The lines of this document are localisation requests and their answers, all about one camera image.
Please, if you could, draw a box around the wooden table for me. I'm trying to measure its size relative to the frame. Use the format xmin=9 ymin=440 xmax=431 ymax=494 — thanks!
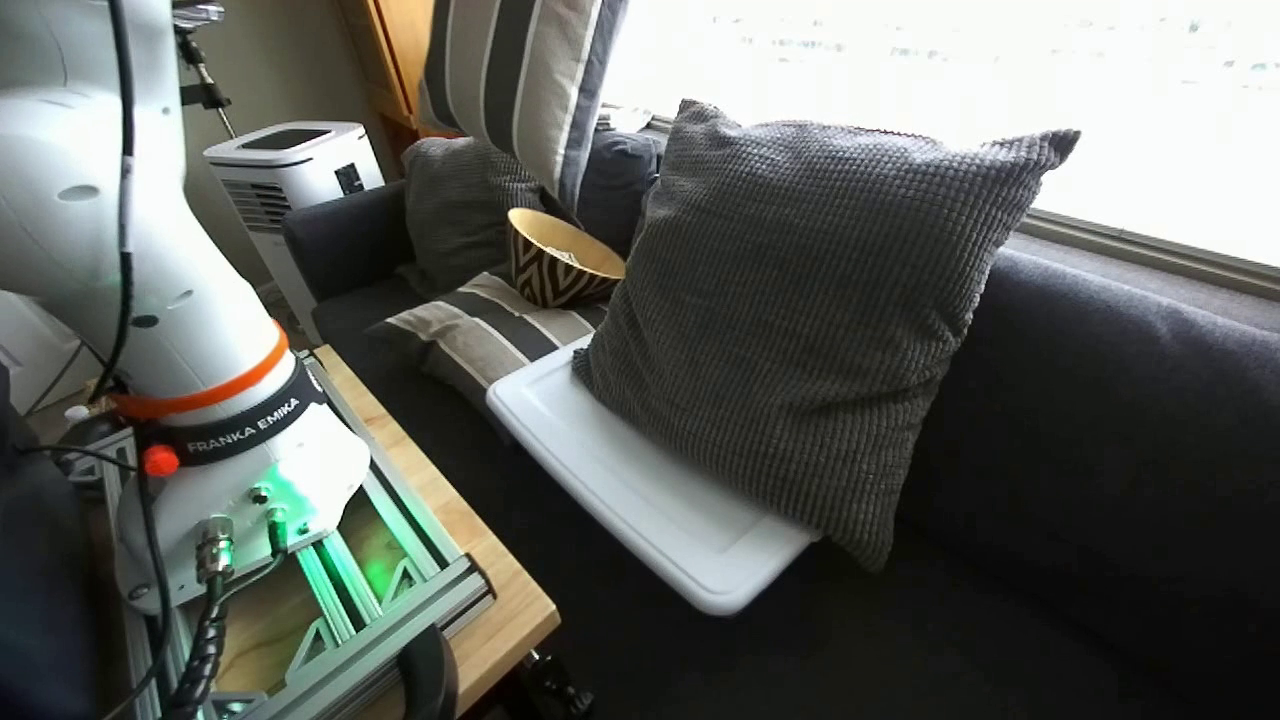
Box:
xmin=210 ymin=342 xmax=563 ymax=720

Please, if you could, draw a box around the large striped pillow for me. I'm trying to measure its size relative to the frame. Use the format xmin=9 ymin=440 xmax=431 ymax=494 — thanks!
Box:
xmin=420 ymin=0 xmax=632 ymax=212

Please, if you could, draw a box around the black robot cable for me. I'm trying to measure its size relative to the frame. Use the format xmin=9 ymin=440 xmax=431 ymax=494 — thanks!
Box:
xmin=75 ymin=0 xmax=143 ymax=412

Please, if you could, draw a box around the wooden door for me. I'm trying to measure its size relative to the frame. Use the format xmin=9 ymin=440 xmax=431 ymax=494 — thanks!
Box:
xmin=347 ymin=0 xmax=451 ymax=141

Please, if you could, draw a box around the gray window sill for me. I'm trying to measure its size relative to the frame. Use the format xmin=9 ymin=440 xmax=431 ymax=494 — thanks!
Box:
xmin=1009 ymin=205 xmax=1280 ymax=304

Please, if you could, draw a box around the small striped pillow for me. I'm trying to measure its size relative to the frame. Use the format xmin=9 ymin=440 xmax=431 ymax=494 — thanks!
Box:
xmin=374 ymin=266 xmax=608 ymax=412

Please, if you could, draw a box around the dark gray textured pillow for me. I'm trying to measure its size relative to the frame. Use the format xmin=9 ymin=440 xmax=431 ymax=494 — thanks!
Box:
xmin=571 ymin=95 xmax=1082 ymax=578

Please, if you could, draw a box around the small gray pillow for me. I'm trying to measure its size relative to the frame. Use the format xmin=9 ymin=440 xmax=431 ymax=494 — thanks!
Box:
xmin=397 ymin=133 xmax=544 ymax=299

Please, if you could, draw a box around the patterned bowl yellow inside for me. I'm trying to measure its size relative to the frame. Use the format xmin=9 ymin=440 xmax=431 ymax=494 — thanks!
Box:
xmin=499 ymin=205 xmax=632 ymax=318

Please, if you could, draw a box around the white plastic tray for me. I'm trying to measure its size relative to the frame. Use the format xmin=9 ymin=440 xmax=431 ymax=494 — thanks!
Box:
xmin=483 ymin=337 xmax=821 ymax=622

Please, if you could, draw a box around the white air purifier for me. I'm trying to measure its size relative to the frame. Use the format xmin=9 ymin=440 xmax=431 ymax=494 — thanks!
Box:
xmin=200 ymin=116 xmax=389 ymax=342

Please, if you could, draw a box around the braided base cable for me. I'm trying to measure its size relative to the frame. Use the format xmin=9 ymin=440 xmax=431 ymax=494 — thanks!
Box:
xmin=157 ymin=526 xmax=240 ymax=720

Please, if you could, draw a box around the black tripod stand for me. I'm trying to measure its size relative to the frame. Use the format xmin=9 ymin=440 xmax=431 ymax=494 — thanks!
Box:
xmin=167 ymin=0 xmax=240 ymax=116

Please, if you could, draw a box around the aluminium mounting frame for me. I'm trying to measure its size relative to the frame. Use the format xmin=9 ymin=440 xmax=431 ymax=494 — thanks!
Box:
xmin=113 ymin=438 xmax=499 ymax=720

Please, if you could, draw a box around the dark gray couch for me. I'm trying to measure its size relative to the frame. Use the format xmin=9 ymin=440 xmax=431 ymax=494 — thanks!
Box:
xmin=278 ymin=116 xmax=1280 ymax=720

